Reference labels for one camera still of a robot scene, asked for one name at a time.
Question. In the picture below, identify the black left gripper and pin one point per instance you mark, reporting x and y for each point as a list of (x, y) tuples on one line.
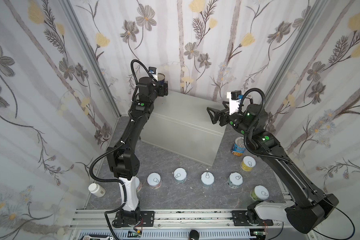
[(162, 88)]

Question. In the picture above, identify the red label can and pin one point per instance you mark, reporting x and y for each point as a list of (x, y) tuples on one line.
[(154, 181)]

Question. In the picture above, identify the lime label can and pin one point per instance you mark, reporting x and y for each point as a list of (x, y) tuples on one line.
[(260, 193)]

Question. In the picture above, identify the teal label can centre-left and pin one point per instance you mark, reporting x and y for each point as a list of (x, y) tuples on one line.
[(180, 175)]

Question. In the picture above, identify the grey metal cabinet box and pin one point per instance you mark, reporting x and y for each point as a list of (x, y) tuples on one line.
[(181, 124)]

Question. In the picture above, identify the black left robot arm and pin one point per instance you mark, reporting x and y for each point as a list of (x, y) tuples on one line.
[(122, 160)]

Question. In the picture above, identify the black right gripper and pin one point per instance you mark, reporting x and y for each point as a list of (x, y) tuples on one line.
[(223, 116)]

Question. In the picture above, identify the dark chopped tomatoes can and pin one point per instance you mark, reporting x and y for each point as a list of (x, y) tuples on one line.
[(162, 78)]

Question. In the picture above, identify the aluminium corner frame left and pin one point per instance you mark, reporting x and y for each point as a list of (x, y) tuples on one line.
[(89, 53)]

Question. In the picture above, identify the aluminium corner frame right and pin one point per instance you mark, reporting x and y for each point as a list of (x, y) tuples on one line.
[(311, 19)]

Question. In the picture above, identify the white pill bottle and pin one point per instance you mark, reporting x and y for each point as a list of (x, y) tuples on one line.
[(96, 190)]

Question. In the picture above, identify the aluminium corner frame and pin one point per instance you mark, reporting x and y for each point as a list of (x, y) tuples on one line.
[(89, 53), (311, 19)]

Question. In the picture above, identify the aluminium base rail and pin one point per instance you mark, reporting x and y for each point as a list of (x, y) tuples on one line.
[(177, 225)]

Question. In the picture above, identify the green label can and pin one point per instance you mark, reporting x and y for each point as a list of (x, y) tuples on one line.
[(235, 180)]

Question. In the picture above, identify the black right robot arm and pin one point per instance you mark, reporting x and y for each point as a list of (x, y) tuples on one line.
[(310, 204)]

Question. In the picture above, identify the blue label tall can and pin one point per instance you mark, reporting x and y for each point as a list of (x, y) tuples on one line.
[(238, 147)]

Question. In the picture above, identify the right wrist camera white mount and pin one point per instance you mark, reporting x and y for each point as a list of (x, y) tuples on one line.
[(234, 98)]

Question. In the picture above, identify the yellow label can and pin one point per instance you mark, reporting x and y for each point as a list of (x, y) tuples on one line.
[(248, 163)]

